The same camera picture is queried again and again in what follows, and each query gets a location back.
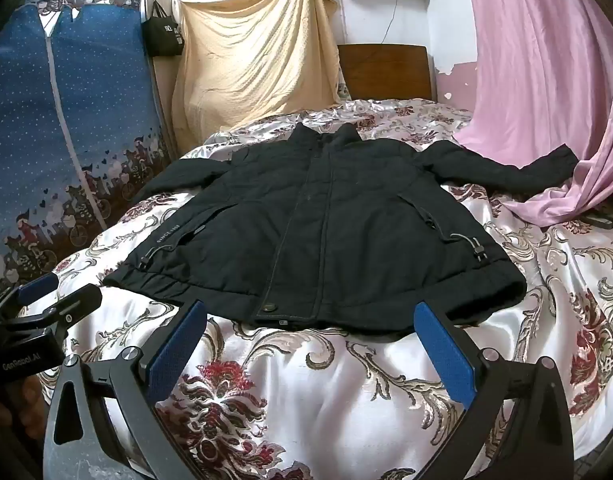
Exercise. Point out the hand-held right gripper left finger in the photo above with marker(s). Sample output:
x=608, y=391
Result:
x=176, y=350

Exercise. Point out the dark flat object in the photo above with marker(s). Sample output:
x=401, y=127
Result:
x=605, y=220

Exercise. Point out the pink curtain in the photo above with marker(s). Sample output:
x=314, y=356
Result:
x=541, y=80

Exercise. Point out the wooden headboard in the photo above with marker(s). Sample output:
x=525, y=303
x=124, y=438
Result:
x=386, y=72

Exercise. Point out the black bag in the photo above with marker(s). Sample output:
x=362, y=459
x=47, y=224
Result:
x=162, y=30

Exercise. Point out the black jacket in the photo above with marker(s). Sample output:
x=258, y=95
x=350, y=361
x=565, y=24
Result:
x=316, y=230

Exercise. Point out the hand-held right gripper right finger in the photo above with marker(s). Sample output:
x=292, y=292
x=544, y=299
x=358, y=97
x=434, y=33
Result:
x=446, y=355

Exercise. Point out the floral satin bedspread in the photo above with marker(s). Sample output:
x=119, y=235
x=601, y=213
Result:
x=286, y=390

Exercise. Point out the beige hanging cloth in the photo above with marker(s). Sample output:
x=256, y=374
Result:
x=251, y=60

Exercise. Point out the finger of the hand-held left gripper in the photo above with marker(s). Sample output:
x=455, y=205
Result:
x=71, y=305
x=36, y=284

